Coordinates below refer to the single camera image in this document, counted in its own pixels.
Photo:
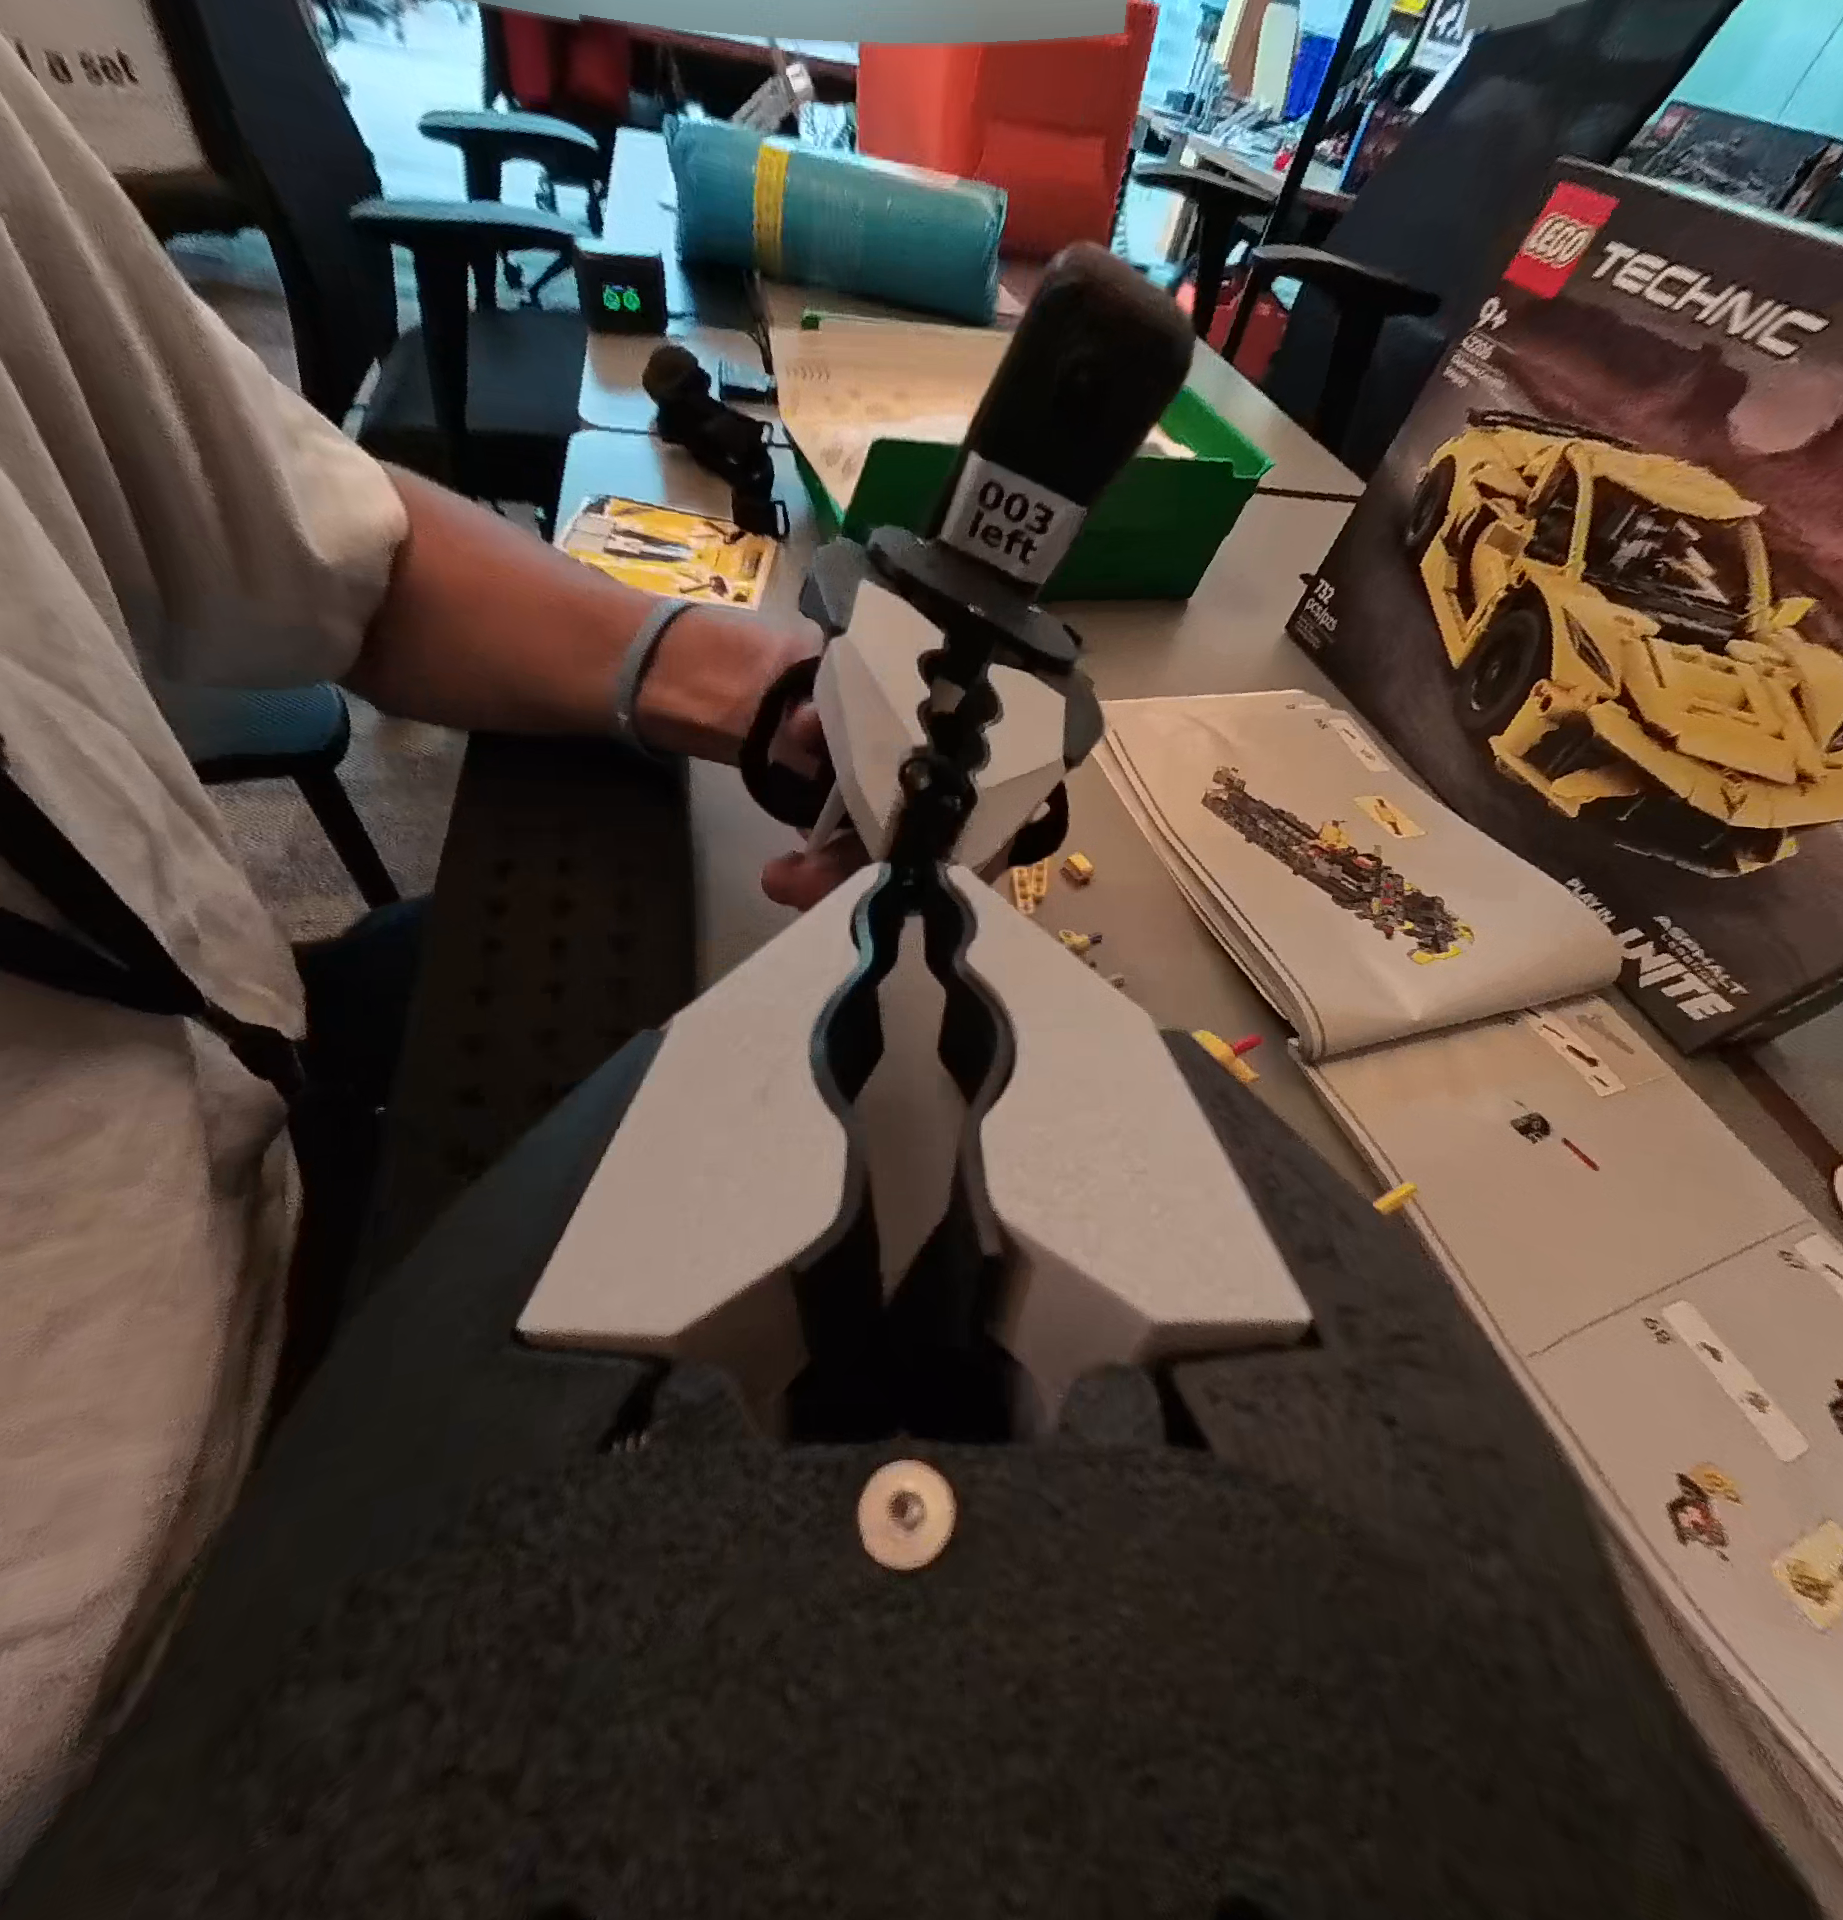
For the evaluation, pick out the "square code card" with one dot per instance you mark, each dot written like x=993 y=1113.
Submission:
x=82 y=90

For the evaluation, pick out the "black office chair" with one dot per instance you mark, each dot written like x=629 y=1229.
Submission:
x=1461 y=180
x=471 y=375

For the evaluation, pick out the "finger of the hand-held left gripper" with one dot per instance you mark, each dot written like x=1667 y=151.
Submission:
x=1026 y=751
x=861 y=705

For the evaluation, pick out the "black handheld camera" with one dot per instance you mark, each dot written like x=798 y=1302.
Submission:
x=711 y=428

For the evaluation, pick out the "orange bag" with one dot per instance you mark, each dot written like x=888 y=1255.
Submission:
x=1041 y=135

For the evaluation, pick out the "yellow sticker sheet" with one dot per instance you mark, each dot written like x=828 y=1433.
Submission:
x=666 y=548

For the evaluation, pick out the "grey wristband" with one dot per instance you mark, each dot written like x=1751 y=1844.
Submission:
x=640 y=676

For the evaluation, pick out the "dark lego box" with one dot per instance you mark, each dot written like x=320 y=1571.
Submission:
x=1731 y=151

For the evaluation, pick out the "person's left hand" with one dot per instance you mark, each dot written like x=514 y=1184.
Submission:
x=719 y=690

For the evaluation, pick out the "lego set box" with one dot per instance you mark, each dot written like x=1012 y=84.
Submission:
x=1612 y=600

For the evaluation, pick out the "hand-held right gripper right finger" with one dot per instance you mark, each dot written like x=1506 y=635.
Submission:
x=1131 y=1185

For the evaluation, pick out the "loose yellow lego beams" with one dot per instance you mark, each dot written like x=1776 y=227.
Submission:
x=1078 y=866

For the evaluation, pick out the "paper sheets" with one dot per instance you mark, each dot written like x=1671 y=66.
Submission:
x=861 y=391

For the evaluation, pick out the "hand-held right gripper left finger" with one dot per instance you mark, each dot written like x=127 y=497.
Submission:
x=711 y=1185

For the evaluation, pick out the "blue chair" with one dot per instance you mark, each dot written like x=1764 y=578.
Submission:
x=262 y=735

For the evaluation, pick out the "green plastic bin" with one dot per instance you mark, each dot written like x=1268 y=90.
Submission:
x=1147 y=525

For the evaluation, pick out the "teal roll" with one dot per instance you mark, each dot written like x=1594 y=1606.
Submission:
x=861 y=225

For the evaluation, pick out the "black floor lamp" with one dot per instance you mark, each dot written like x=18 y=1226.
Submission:
x=1329 y=98

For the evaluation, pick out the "lego instruction booklet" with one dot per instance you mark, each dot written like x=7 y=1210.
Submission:
x=1461 y=1141

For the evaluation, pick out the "device with green lights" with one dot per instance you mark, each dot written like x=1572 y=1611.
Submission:
x=622 y=291

